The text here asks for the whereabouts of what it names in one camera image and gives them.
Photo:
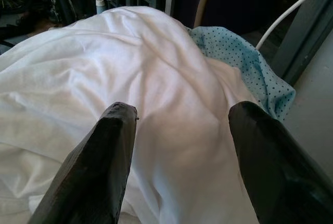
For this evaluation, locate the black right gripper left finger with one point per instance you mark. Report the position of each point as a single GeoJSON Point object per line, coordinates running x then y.
{"type": "Point", "coordinates": [91, 166]}

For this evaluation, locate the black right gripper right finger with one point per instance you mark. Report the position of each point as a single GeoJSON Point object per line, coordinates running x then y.
{"type": "Point", "coordinates": [273, 166]}

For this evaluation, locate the white cloth garment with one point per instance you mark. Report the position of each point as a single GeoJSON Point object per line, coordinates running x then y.
{"type": "Point", "coordinates": [109, 83]}

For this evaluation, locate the light blue dotted cloth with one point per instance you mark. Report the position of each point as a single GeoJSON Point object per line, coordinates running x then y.
{"type": "Point", "coordinates": [249, 63]}

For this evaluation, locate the white pump bottle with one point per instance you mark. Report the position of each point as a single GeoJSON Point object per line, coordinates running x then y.
{"type": "Point", "coordinates": [100, 4]}

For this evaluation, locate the grey-green door frame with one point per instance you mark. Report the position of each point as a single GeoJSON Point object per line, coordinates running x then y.
{"type": "Point", "coordinates": [304, 31]}

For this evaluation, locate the dark chair with tan frame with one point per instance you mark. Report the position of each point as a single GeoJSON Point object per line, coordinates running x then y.
{"type": "Point", "coordinates": [247, 0]}

